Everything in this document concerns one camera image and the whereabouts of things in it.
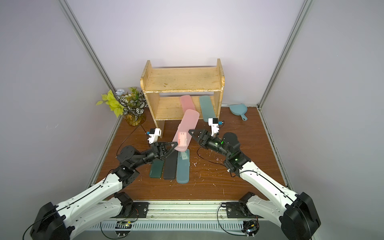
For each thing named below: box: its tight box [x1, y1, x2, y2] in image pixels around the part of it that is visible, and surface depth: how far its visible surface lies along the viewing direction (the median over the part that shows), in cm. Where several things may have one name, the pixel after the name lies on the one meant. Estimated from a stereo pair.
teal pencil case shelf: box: [199, 95, 216, 122], surface depth 94 cm
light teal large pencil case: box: [176, 148, 190, 184], surface depth 89 cm
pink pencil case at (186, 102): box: [180, 95, 196, 113], surface depth 96 cm
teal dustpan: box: [229, 104, 248, 121], surface depth 120 cm
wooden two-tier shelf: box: [140, 58, 225, 138], surface depth 77 cm
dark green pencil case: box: [149, 158, 165, 179], surface depth 87 cm
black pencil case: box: [163, 150, 178, 180], surface depth 87 cm
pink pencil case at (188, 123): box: [172, 109, 200, 152], surface depth 69 cm
